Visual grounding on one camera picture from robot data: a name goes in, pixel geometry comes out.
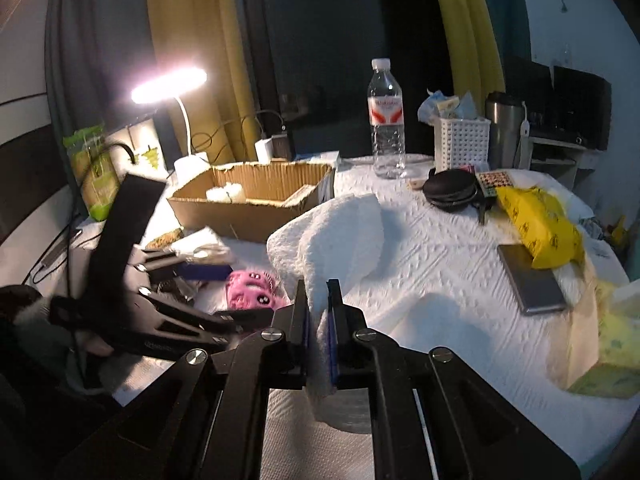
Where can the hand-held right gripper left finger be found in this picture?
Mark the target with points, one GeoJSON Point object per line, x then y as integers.
{"type": "Point", "coordinates": [298, 340]}

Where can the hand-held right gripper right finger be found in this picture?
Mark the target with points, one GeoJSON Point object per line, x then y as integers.
{"type": "Point", "coordinates": [334, 345]}

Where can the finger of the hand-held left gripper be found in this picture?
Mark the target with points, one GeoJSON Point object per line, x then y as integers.
{"type": "Point", "coordinates": [205, 272]}
{"type": "Point", "coordinates": [200, 327]}

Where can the white towel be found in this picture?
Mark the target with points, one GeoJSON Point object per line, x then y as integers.
{"type": "Point", "coordinates": [340, 240]}

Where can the person's left hand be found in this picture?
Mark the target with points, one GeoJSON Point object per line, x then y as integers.
{"type": "Point", "coordinates": [96, 346]}

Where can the clear plastic packet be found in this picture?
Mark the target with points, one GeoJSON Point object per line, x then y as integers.
{"type": "Point", "coordinates": [202, 245]}

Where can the pink plush toy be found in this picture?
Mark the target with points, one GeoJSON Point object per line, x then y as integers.
{"type": "Point", "coordinates": [250, 292]}

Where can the green snack packet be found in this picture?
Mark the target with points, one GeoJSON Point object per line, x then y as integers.
{"type": "Point", "coordinates": [95, 180]}

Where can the white paper bag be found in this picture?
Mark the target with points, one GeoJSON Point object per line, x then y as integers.
{"type": "Point", "coordinates": [147, 147]}

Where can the white candles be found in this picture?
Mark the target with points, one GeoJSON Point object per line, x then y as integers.
{"type": "Point", "coordinates": [226, 193]}

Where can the cardboard box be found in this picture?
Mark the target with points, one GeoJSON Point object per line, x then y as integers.
{"type": "Point", "coordinates": [260, 210]}

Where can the white charger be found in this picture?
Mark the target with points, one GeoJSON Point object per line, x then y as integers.
{"type": "Point", "coordinates": [264, 147]}

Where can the white desk lamp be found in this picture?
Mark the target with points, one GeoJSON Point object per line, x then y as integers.
{"type": "Point", "coordinates": [170, 84]}

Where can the grey curtain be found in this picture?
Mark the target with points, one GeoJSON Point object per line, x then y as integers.
{"type": "Point", "coordinates": [95, 60]}

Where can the black round case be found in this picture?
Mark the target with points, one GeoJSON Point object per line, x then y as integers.
{"type": "Point", "coordinates": [450, 187]}

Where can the yellow curtain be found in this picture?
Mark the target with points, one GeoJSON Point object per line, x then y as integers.
{"type": "Point", "coordinates": [195, 35]}
{"type": "Point", "coordinates": [470, 35]}

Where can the grey smartphone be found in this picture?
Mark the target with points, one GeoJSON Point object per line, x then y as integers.
{"type": "Point", "coordinates": [532, 280]}

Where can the clear water bottle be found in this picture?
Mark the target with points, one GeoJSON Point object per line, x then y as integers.
{"type": "Point", "coordinates": [387, 135]}

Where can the patterned small box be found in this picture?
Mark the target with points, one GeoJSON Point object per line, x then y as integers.
{"type": "Point", "coordinates": [492, 182]}

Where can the yellow plastic bag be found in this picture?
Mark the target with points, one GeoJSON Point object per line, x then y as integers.
{"type": "Point", "coordinates": [540, 225]}

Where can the white plastic basket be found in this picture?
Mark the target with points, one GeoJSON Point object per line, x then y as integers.
{"type": "Point", "coordinates": [461, 142]}

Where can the packets in basket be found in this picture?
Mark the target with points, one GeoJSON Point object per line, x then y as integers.
{"type": "Point", "coordinates": [447, 105]}

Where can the steel thermos cup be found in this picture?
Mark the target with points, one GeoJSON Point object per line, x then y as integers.
{"type": "Point", "coordinates": [502, 130]}

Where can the yellow-green tissue box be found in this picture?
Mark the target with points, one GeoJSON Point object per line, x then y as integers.
{"type": "Point", "coordinates": [612, 355]}

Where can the white shelf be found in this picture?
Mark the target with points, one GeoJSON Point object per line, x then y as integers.
{"type": "Point", "coordinates": [555, 157]}

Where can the black speaker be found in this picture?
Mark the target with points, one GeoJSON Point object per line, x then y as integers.
{"type": "Point", "coordinates": [582, 105]}

